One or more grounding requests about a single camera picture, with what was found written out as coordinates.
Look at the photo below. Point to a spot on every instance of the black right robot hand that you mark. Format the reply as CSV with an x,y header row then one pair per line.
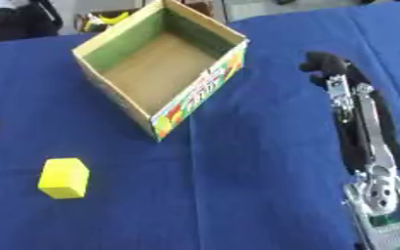
x,y
354,130

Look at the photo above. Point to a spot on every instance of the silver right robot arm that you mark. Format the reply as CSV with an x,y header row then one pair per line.
x,y
383,208

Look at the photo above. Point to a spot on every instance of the tan cardboard box green inside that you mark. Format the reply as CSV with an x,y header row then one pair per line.
x,y
152,71

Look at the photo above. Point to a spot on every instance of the yellow cube block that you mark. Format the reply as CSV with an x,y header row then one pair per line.
x,y
64,178

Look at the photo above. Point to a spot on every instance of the person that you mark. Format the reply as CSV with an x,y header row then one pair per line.
x,y
15,18

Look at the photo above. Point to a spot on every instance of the yellow and black object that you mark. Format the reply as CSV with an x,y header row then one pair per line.
x,y
106,19

